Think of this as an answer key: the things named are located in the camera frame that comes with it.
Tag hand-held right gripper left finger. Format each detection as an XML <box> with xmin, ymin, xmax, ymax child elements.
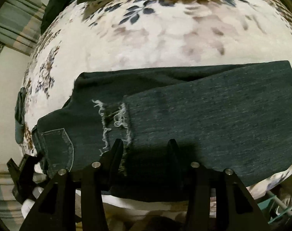
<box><xmin>19</xmin><ymin>139</ymin><xmax>124</xmax><ymax>231</ymax></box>

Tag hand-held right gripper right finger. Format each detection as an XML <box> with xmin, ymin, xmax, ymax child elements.
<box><xmin>167</xmin><ymin>139</ymin><xmax>272</xmax><ymax>231</ymax></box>

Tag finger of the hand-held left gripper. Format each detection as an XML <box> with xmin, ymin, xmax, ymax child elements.
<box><xmin>20</xmin><ymin>153</ymin><xmax>44</xmax><ymax>186</ymax></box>

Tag dark denim ripped pants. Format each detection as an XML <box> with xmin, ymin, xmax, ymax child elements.
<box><xmin>31</xmin><ymin>60</ymin><xmax>292</xmax><ymax>203</ymax></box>

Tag plaid blanket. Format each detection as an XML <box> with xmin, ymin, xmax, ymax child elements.
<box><xmin>0</xmin><ymin>163</ymin><xmax>49</xmax><ymax>222</ymax></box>

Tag grey cloth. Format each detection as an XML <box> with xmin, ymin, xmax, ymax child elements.
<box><xmin>14</xmin><ymin>87</ymin><xmax>28</xmax><ymax>145</ymax></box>

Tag floral bed sheet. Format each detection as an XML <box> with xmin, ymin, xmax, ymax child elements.
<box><xmin>17</xmin><ymin>0</ymin><xmax>292</xmax><ymax>199</ymax></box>

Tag striped plaid curtain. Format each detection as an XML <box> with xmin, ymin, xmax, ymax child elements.
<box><xmin>0</xmin><ymin>0</ymin><xmax>49</xmax><ymax>54</ymax></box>

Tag dark green cloth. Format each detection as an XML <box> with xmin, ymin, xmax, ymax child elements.
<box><xmin>41</xmin><ymin>0</ymin><xmax>77</xmax><ymax>33</ymax></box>

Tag teal wire rack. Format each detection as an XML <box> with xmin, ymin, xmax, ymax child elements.
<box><xmin>265</xmin><ymin>190</ymin><xmax>292</xmax><ymax>225</ymax></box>

